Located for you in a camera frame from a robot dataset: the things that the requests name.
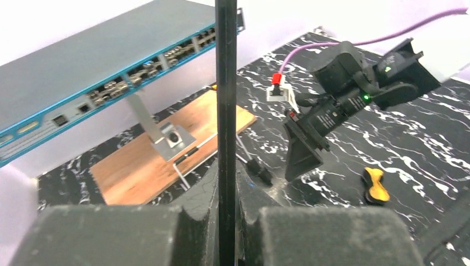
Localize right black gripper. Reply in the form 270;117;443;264
283;88;371;182

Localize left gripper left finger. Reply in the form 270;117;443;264
11;163;218;265

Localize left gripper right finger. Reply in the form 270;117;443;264
236;163;423;265

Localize yellow black whiteboard eraser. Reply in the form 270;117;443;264
362;167;390;206

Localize white whiteboard black frame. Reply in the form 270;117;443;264
215;0;237;265

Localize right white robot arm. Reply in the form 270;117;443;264
283;39;442;181

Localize brown wooden board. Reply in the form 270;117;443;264
90;90;258;206

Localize grey metal stand bracket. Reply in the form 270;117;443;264
125;93;196;161

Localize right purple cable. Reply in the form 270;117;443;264
278;7;470;76

